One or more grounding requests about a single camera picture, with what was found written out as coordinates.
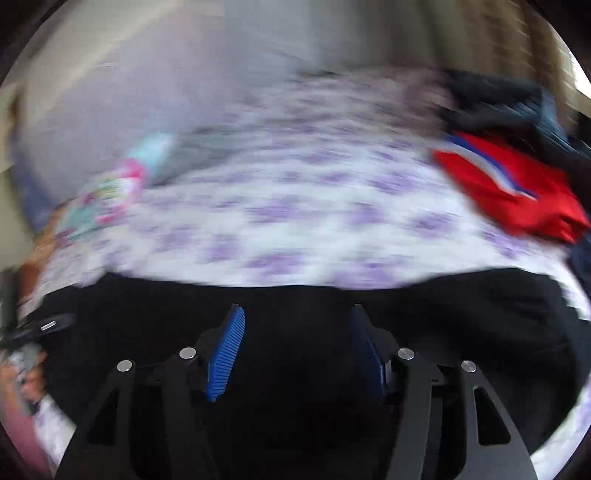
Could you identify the purple floral bedspread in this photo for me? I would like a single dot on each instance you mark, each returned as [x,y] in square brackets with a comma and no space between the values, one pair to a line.
[336,187]

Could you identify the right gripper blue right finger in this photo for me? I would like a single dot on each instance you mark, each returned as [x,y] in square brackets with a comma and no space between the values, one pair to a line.
[374,350]

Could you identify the red white blue garment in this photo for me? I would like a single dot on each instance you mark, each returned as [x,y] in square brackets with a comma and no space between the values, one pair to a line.
[523,195]

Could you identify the grey folded garment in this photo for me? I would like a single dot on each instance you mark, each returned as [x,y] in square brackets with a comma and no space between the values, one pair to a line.
[199,149]

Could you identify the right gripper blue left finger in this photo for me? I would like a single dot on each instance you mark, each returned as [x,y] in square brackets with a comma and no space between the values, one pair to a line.
[221,345]

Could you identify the folded colourful floral quilt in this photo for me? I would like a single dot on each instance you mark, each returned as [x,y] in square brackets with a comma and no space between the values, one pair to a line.
[106,198]

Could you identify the black pants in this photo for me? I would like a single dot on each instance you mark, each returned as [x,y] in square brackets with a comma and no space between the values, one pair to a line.
[486,366]

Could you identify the dark clothes pile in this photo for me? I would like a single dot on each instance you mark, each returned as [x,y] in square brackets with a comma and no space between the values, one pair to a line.
[520,111]

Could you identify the person's left hand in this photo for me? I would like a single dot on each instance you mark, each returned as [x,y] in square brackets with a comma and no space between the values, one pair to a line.
[22,382]

